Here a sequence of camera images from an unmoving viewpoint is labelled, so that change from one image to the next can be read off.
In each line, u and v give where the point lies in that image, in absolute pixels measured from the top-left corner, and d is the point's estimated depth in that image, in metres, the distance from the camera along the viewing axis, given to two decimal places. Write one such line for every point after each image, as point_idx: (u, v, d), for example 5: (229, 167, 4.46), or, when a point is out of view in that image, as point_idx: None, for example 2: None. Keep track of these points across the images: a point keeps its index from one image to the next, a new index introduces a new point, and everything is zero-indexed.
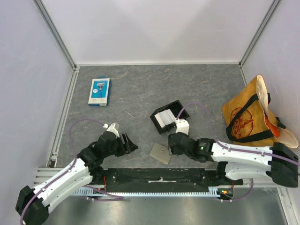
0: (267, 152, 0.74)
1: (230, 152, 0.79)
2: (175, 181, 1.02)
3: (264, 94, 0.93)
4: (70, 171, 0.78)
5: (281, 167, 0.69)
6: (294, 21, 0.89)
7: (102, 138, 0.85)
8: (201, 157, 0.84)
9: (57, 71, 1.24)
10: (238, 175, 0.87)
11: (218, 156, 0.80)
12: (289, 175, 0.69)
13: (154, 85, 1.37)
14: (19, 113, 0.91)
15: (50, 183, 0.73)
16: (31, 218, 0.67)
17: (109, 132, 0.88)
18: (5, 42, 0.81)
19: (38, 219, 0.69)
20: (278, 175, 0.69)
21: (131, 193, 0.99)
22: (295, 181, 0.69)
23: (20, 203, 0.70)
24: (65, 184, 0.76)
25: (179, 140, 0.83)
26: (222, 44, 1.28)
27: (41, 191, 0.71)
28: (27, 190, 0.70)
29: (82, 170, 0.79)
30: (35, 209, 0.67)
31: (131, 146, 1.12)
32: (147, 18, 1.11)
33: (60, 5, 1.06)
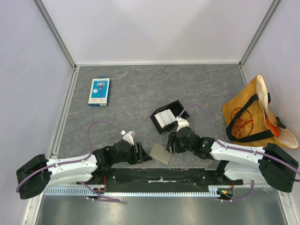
0: (259, 151, 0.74)
1: (226, 149, 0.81)
2: (175, 181, 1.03)
3: (264, 94, 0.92)
4: (82, 161, 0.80)
5: (270, 166, 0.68)
6: (294, 20, 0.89)
7: (116, 146, 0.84)
8: (202, 153, 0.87)
9: (57, 71, 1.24)
10: (237, 175, 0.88)
11: (215, 153, 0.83)
12: (281, 176, 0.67)
13: (154, 85, 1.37)
14: (19, 113, 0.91)
15: (64, 163, 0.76)
16: (31, 187, 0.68)
17: (125, 142, 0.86)
18: (5, 42, 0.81)
19: (35, 191, 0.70)
20: (266, 174, 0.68)
21: (131, 193, 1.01)
22: (286, 183, 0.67)
23: (26, 167, 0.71)
24: (73, 170, 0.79)
25: (186, 133, 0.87)
26: (222, 44, 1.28)
27: (53, 165, 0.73)
28: (41, 159, 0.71)
29: (92, 167, 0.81)
30: (41, 180, 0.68)
31: (145, 156, 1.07)
32: (147, 17, 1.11)
33: (60, 5, 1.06)
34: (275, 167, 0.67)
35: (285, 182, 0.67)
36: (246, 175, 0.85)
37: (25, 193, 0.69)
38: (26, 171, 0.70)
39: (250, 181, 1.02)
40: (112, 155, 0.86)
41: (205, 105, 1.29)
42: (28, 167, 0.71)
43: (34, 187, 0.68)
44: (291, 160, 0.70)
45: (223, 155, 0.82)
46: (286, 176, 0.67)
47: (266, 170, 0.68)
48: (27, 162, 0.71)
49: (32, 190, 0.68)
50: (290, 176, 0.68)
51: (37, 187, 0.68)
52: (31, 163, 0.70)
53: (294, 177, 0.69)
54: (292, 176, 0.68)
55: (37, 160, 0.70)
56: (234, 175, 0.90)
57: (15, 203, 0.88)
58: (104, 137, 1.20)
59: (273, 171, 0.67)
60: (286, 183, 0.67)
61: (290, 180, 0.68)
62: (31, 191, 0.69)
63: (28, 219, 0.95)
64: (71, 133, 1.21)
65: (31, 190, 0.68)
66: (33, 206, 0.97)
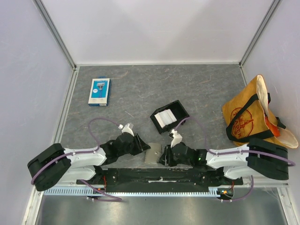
0: (245, 148, 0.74)
1: (218, 157, 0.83)
2: (175, 181, 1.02)
3: (264, 94, 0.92)
4: (94, 153, 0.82)
5: (258, 161, 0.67)
6: (295, 20, 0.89)
7: (120, 138, 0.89)
8: (201, 167, 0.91)
9: (57, 70, 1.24)
10: (236, 174, 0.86)
11: (211, 163, 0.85)
12: (272, 167, 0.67)
13: (154, 85, 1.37)
14: (19, 113, 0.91)
15: (80, 153, 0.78)
16: (50, 174, 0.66)
17: (128, 134, 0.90)
18: (5, 42, 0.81)
19: (52, 179, 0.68)
20: (258, 170, 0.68)
21: (131, 192, 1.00)
22: (278, 171, 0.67)
23: (41, 156, 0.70)
24: (86, 161, 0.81)
25: (183, 151, 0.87)
26: (222, 44, 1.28)
27: (71, 153, 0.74)
28: (58, 146, 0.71)
29: (101, 159, 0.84)
30: (61, 166, 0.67)
31: (144, 146, 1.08)
32: (147, 17, 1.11)
33: (60, 5, 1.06)
34: (264, 160, 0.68)
35: (277, 171, 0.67)
36: (244, 172, 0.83)
37: (41, 181, 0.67)
38: (42, 161, 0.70)
39: (250, 181, 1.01)
40: (116, 147, 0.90)
41: (205, 105, 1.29)
42: (44, 156, 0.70)
43: (54, 174, 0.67)
44: (277, 147, 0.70)
45: (218, 163, 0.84)
46: (277, 164, 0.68)
47: (255, 167, 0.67)
48: (42, 152, 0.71)
49: (50, 177, 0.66)
50: (280, 163, 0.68)
51: (56, 174, 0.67)
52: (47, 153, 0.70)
53: (284, 163, 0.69)
54: (281, 163, 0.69)
55: (54, 148, 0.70)
56: (233, 175, 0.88)
57: (15, 203, 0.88)
58: (104, 137, 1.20)
59: (263, 166, 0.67)
60: (278, 171, 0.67)
61: (281, 167, 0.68)
62: (49, 180, 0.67)
63: (28, 219, 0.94)
64: (71, 133, 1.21)
65: (49, 176, 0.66)
66: (33, 206, 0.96)
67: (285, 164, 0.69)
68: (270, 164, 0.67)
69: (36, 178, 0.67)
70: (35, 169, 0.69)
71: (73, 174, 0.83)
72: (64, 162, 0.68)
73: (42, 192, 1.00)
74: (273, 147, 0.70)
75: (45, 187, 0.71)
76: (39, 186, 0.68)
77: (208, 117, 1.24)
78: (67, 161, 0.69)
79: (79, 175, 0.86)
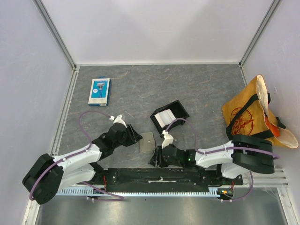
0: (229, 145, 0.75)
1: (206, 156, 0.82)
2: (175, 181, 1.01)
3: (264, 94, 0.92)
4: (86, 151, 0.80)
5: (243, 156, 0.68)
6: (295, 20, 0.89)
7: (113, 129, 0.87)
8: (192, 168, 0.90)
9: (57, 70, 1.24)
10: (232, 172, 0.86)
11: (200, 163, 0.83)
12: (256, 161, 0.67)
13: (154, 85, 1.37)
14: (19, 113, 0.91)
15: (71, 156, 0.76)
16: (46, 185, 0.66)
17: (119, 124, 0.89)
18: (5, 43, 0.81)
19: (49, 189, 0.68)
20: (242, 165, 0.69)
21: (131, 193, 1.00)
22: (263, 166, 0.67)
23: (33, 171, 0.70)
24: (80, 162, 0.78)
25: (173, 152, 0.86)
26: (222, 44, 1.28)
27: (61, 161, 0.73)
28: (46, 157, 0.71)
29: (97, 154, 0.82)
30: (54, 175, 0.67)
31: (137, 136, 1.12)
32: (147, 17, 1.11)
33: (60, 5, 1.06)
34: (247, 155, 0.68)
35: (261, 165, 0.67)
36: (238, 170, 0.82)
37: (40, 194, 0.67)
38: (35, 175, 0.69)
39: (250, 181, 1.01)
40: (111, 138, 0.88)
41: (205, 105, 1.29)
42: (35, 170, 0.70)
43: (49, 185, 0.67)
44: (261, 142, 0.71)
45: (207, 162, 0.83)
46: (261, 158, 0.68)
47: (239, 162, 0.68)
48: (33, 167, 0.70)
49: (48, 188, 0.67)
50: (264, 157, 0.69)
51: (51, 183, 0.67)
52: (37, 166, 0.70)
53: (269, 157, 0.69)
54: (266, 156, 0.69)
55: (42, 159, 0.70)
56: (231, 174, 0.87)
57: (15, 203, 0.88)
58: None
59: (247, 161, 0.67)
60: (262, 166, 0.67)
61: (266, 161, 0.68)
62: (47, 191, 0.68)
63: (28, 219, 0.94)
64: (71, 133, 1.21)
65: (47, 188, 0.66)
66: (33, 206, 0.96)
67: (270, 159, 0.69)
68: (254, 158, 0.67)
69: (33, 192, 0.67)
70: (30, 185, 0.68)
71: (72, 178, 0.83)
72: (56, 170, 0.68)
73: None
74: (257, 141, 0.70)
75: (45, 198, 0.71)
76: (39, 199, 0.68)
77: (208, 117, 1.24)
78: (59, 168, 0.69)
79: (78, 177, 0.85)
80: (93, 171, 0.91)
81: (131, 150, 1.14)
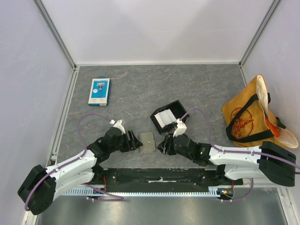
0: (257, 150, 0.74)
1: (224, 154, 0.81)
2: (175, 181, 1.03)
3: (264, 94, 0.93)
4: (80, 158, 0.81)
5: (270, 164, 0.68)
6: (295, 20, 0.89)
7: (108, 134, 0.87)
8: (202, 161, 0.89)
9: (57, 71, 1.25)
10: (237, 174, 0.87)
11: (214, 160, 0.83)
12: (281, 172, 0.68)
13: (154, 85, 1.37)
14: (19, 113, 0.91)
15: (63, 166, 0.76)
16: (38, 199, 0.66)
17: (115, 128, 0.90)
18: (5, 43, 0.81)
19: (42, 200, 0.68)
20: (267, 172, 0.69)
21: (131, 192, 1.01)
22: (286, 177, 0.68)
23: (26, 183, 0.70)
24: (75, 170, 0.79)
25: (185, 143, 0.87)
26: (222, 44, 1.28)
27: (54, 171, 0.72)
28: (39, 168, 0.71)
29: (92, 161, 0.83)
30: (47, 187, 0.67)
31: (137, 143, 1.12)
32: (147, 17, 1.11)
33: (60, 5, 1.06)
34: (274, 165, 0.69)
35: (286, 176, 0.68)
36: (246, 174, 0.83)
37: (33, 207, 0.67)
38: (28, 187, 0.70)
39: (250, 181, 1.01)
40: (107, 144, 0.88)
41: (205, 105, 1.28)
42: (27, 182, 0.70)
43: (43, 198, 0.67)
44: (288, 154, 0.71)
45: (221, 160, 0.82)
46: (286, 170, 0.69)
47: (266, 169, 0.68)
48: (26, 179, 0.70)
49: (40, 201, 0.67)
50: (289, 170, 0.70)
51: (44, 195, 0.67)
52: (30, 177, 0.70)
53: (292, 170, 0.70)
54: (290, 169, 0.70)
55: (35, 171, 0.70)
56: (235, 175, 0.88)
57: (15, 203, 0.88)
58: None
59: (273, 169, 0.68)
60: (286, 177, 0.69)
61: (289, 174, 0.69)
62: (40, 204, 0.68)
63: (29, 219, 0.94)
64: (71, 133, 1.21)
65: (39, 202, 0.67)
66: None
67: (292, 172, 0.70)
68: (280, 169, 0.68)
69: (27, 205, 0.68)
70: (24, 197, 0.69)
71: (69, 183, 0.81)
72: (48, 183, 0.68)
73: None
74: (286, 153, 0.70)
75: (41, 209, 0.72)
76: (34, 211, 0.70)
77: (208, 117, 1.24)
78: (51, 180, 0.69)
79: (75, 182, 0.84)
80: (92, 172, 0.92)
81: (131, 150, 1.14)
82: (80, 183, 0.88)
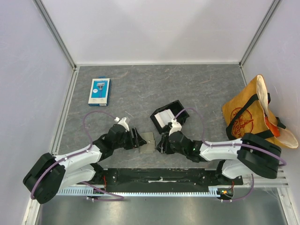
0: (238, 142, 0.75)
1: (213, 148, 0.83)
2: (175, 181, 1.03)
3: (265, 93, 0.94)
4: (87, 151, 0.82)
5: (249, 154, 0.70)
6: (295, 20, 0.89)
7: (112, 131, 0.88)
8: (195, 158, 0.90)
9: (57, 71, 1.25)
10: (233, 172, 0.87)
11: (205, 153, 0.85)
12: (262, 163, 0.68)
13: (154, 85, 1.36)
14: (19, 113, 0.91)
15: (72, 156, 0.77)
16: (46, 185, 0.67)
17: (118, 125, 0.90)
18: (5, 43, 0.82)
19: (50, 189, 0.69)
20: (247, 163, 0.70)
21: (132, 192, 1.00)
22: (267, 169, 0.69)
23: (33, 171, 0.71)
24: (81, 162, 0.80)
25: (179, 138, 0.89)
26: (222, 44, 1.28)
27: (63, 160, 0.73)
28: (47, 156, 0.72)
29: (97, 155, 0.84)
30: (56, 175, 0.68)
31: (140, 141, 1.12)
32: (147, 17, 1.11)
33: (60, 6, 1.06)
34: (253, 154, 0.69)
35: (265, 167, 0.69)
36: (239, 170, 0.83)
37: (40, 195, 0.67)
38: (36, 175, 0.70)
39: (250, 181, 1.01)
40: (110, 140, 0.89)
41: (205, 105, 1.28)
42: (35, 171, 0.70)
43: (50, 186, 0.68)
44: (271, 146, 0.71)
45: (211, 154, 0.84)
46: (267, 162, 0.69)
47: (244, 159, 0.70)
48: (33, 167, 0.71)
49: (48, 188, 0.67)
50: (270, 161, 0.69)
51: (53, 183, 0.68)
52: (39, 165, 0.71)
53: (275, 162, 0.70)
54: (273, 161, 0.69)
55: (44, 159, 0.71)
56: (231, 173, 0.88)
57: (15, 203, 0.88)
58: None
59: (252, 160, 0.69)
60: (266, 168, 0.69)
61: (271, 165, 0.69)
62: (47, 192, 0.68)
63: (29, 219, 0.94)
64: (71, 133, 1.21)
65: (47, 188, 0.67)
66: (33, 206, 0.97)
67: (275, 164, 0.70)
68: (259, 159, 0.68)
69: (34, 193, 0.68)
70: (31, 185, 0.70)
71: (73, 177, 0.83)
72: (58, 170, 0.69)
73: None
74: (267, 144, 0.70)
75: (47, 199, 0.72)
76: (40, 200, 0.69)
77: (208, 117, 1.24)
78: (60, 168, 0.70)
79: (78, 177, 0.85)
80: (93, 170, 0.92)
81: (131, 150, 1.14)
82: (83, 179, 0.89)
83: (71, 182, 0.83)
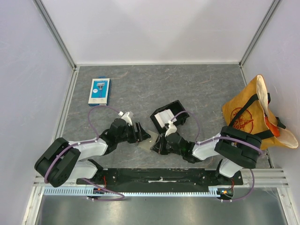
0: (217, 136, 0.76)
1: (200, 146, 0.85)
2: (175, 181, 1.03)
3: (264, 94, 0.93)
4: (96, 141, 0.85)
5: (225, 146, 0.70)
6: (295, 20, 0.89)
7: (114, 125, 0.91)
8: (191, 158, 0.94)
9: (57, 70, 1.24)
10: (228, 169, 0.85)
11: (196, 153, 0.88)
12: (238, 153, 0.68)
13: (154, 85, 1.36)
14: (20, 113, 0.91)
15: (84, 142, 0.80)
16: (64, 164, 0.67)
17: (119, 120, 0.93)
18: (5, 42, 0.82)
19: (64, 172, 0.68)
20: (225, 154, 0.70)
21: (132, 192, 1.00)
22: (245, 159, 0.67)
23: (48, 154, 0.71)
24: (90, 150, 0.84)
25: (177, 140, 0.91)
26: (222, 44, 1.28)
27: (76, 144, 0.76)
28: (62, 140, 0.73)
29: (103, 146, 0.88)
30: (71, 155, 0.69)
31: (144, 135, 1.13)
32: (147, 17, 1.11)
33: (60, 5, 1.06)
34: (229, 145, 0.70)
35: (242, 156, 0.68)
36: (233, 167, 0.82)
37: (56, 175, 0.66)
38: (51, 157, 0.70)
39: (250, 181, 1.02)
40: (113, 134, 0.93)
41: (205, 105, 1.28)
42: (51, 153, 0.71)
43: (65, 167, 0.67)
44: (248, 136, 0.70)
45: (201, 153, 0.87)
46: (244, 152, 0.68)
47: (220, 150, 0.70)
48: (48, 150, 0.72)
49: (65, 167, 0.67)
50: (247, 150, 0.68)
51: (68, 164, 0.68)
52: (54, 148, 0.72)
53: (255, 152, 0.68)
54: (251, 151, 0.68)
55: (58, 143, 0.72)
56: (228, 171, 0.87)
57: (15, 203, 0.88)
58: None
59: (227, 150, 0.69)
60: (244, 158, 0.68)
61: (250, 155, 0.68)
62: (63, 172, 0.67)
63: (28, 219, 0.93)
64: (71, 133, 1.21)
65: (64, 166, 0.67)
66: (33, 206, 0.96)
67: (254, 154, 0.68)
68: (235, 149, 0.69)
69: (49, 174, 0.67)
70: (45, 168, 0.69)
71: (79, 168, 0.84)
72: (73, 152, 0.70)
73: (42, 192, 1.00)
74: (243, 134, 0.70)
75: (60, 183, 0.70)
76: (54, 182, 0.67)
77: (208, 117, 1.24)
78: (75, 150, 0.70)
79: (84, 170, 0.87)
80: (95, 168, 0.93)
81: (131, 150, 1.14)
82: (85, 176, 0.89)
83: (76, 174, 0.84)
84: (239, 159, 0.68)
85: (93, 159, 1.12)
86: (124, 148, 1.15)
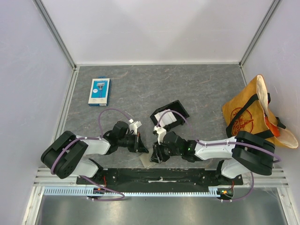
0: (232, 140, 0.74)
1: (206, 147, 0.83)
2: (175, 180, 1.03)
3: (264, 94, 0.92)
4: (100, 139, 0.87)
5: (243, 153, 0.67)
6: (295, 20, 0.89)
7: (117, 127, 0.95)
8: (190, 157, 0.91)
9: (57, 70, 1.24)
10: (232, 171, 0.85)
11: (199, 153, 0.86)
12: (256, 161, 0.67)
13: (154, 85, 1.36)
14: (20, 113, 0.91)
15: (90, 138, 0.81)
16: (72, 155, 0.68)
17: (122, 122, 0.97)
18: (5, 43, 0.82)
19: (71, 164, 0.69)
20: (242, 161, 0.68)
21: (131, 192, 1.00)
22: (262, 165, 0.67)
23: (56, 145, 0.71)
24: (93, 147, 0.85)
25: (173, 139, 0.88)
26: (222, 44, 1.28)
27: (83, 138, 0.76)
28: (69, 133, 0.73)
29: (106, 145, 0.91)
30: (78, 148, 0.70)
31: (142, 148, 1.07)
32: (148, 17, 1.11)
33: (60, 6, 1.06)
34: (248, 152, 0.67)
35: (259, 164, 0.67)
36: (240, 169, 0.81)
37: (64, 165, 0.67)
38: (58, 148, 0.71)
39: (250, 181, 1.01)
40: (115, 136, 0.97)
41: (205, 105, 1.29)
42: (58, 144, 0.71)
43: (71, 159, 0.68)
44: (264, 142, 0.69)
45: (206, 153, 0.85)
46: (261, 158, 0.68)
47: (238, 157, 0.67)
48: (57, 140, 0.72)
49: (74, 157, 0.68)
50: (265, 158, 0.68)
51: (75, 156, 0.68)
52: (61, 140, 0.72)
53: (270, 158, 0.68)
54: (267, 157, 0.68)
55: (66, 135, 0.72)
56: (230, 172, 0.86)
57: (15, 202, 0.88)
58: None
59: (246, 157, 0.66)
60: (262, 166, 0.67)
61: (266, 162, 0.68)
62: (71, 163, 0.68)
63: (28, 219, 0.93)
64: None
65: (72, 157, 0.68)
66: (33, 206, 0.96)
67: (272, 161, 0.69)
68: (254, 156, 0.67)
69: (56, 166, 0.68)
70: (51, 159, 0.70)
71: (83, 165, 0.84)
72: (80, 144, 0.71)
73: (42, 192, 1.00)
74: (261, 141, 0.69)
75: (66, 176, 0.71)
76: (60, 173, 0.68)
77: (208, 117, 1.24)
78: (82, 142, 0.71)
79: (86, 168, 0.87)
80: (97, 167, 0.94)
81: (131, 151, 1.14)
82: (86, 174, 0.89)
83: (79, 170, 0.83)
84: (257, 168, 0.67)
85: (93, 159, 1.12)
86: (123, 148, 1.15)
